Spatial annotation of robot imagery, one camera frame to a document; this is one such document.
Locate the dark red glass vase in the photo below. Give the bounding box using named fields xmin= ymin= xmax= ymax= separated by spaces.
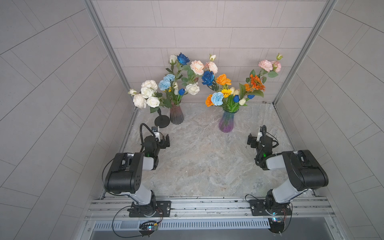
xmin=170 ymin=105 xmax=184 ymax=125

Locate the white rose bouquet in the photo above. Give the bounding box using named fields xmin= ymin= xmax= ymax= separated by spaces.
xmin=128 ymin=80 xmax=172 ymax=128

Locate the small blue tulip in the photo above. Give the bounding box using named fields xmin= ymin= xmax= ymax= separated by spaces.
xmin=178 ymin=89 xmax=186 ymax=104

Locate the dark blue rose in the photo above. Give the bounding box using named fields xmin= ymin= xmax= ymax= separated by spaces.
xmin=176 ymin=53 xmax=191 ymax=87

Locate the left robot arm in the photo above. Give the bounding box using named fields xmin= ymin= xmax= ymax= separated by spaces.
xmin=103 ymin=135 xmax=170 ymax=216

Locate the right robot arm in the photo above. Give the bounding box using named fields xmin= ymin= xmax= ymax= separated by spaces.
xmin=247 ymin=132 xmax=329 ymax=216

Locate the blue purple glass vase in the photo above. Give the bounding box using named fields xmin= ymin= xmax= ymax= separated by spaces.
xmin=219 ymin=111 xmax=235 ymax=133

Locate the white tulip right vase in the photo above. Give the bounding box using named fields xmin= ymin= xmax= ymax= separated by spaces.
xmin=239 ymin=99 xmax=247 ymax=106

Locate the light blue carnation right vase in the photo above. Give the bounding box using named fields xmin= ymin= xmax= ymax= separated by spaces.
xmin=211 ymin=92 xmax=224 ymax=106

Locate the white rose left vase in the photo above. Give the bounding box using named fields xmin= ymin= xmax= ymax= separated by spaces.
xmin=186 ymin=83 xmax=200 ymax=96

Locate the dark blue rose right vase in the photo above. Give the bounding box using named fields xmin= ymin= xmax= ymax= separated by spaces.
xmin=202 ymin=71 xmax=219 ymax=91

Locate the orange gerbera flower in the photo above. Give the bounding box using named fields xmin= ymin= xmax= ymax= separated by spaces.
xmin=245 ymin=75 xmax=266 ymax=93

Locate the yellow sunflower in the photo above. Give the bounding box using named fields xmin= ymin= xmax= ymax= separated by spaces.
xmin=221 ymin=89 xmax=233 ymax=98

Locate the orange carnation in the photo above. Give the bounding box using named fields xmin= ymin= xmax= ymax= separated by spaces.
xmin=205 ymin=95 xmax=214 ymax=107

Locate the pink roses stem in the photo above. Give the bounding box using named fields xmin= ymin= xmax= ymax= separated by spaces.
xmin=258 ymin=54 xmax=283 ymax=78

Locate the orange rose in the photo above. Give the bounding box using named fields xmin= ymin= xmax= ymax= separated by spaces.
xmin=216 ymin=74 xmax=232 ymax=86

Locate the right circuit board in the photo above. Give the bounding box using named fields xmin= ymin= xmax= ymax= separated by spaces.
xmin=268 ymin=218 xmax=285 ymax=234

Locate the circuit board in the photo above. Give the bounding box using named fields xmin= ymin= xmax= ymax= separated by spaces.
xmin=268 ymin=218 xmax=285 ymax=234
xmin=139 ymin=221 xmax=159 ymax=237

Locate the left circuit board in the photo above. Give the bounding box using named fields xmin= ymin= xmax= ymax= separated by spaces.
xmin=139 ymin=221 xmax=159 ymax=237

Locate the white rose bud stem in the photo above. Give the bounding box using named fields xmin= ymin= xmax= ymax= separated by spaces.
xmin=169 ymin=55 xmax=178 ymax=73

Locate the pink rose spray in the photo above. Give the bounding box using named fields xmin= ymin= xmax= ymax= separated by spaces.
xmin=190 ymin=55 xmax=218 ymax=76

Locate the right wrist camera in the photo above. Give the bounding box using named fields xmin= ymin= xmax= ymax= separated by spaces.
xmin=257 ymin=127 xmax=264 ymax=142

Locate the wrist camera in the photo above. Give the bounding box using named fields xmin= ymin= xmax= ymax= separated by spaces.
xmin=257 ymin=127 xmax=264 ymax=142
xmin=152 ymin=126 xmax=161 ymax=141

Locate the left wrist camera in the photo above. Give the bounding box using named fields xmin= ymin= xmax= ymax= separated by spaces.
xmin=152 ymin=126 xmax=161 ymax=141

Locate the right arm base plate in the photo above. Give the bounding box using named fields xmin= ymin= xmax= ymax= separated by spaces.
xmin=247 ymin=199 xmax=292 ymax=218

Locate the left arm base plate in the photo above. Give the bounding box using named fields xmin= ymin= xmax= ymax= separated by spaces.
xmin=128 ymin=201 xmax=172 ymax=218

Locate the aluminium rail frame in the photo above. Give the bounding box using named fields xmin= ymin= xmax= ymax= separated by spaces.
xmin=76 ymin=196 xmax=346 ymax=240

